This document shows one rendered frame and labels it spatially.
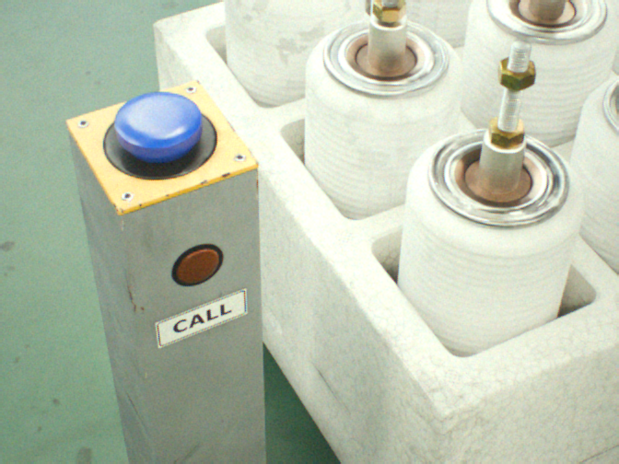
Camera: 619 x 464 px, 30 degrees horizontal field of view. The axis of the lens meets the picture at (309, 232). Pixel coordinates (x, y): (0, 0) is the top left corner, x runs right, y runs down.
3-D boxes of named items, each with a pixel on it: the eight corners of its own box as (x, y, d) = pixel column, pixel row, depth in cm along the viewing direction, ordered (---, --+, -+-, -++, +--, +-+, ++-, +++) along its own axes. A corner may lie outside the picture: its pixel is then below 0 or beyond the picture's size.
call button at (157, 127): (217, 160, 54) (215, 127, 53) (137, 188, 53) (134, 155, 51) (182, 111, 57) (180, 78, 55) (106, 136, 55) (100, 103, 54)
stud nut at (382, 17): (383, 1, 68) (384, -11, 67) (409, 9, 67) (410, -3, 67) (368, 17, 67) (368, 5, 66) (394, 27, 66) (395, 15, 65)
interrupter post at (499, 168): (473, 168, 63) (479, 121, 61) (516, 168, 63) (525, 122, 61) (477, 199, 61) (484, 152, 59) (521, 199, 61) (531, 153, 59)
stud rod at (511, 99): (490, 154, 61) (509, 38, 56) (509, 154, 61) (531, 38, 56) (493, 166, 61) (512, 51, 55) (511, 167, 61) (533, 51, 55)
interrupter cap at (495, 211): (422, 136, 65) (423, 127, 64) (556, 137, 65) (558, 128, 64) (432, 233, 60) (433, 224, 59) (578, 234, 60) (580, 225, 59)
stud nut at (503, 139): (486, 124, 61) (488, 112, 60) (519, 125, 61) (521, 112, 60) (491, 149, 59) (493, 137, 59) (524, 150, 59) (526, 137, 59)
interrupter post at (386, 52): (361, 52, 70) (364, 7, 68) (400, 49, 70) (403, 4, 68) (369, 77, 68) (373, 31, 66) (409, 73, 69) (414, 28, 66)
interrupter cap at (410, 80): (312, 31, 72) (312, 22, 71) (431, 20, 73) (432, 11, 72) (335, 110, 66) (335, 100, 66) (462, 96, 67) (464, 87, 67)
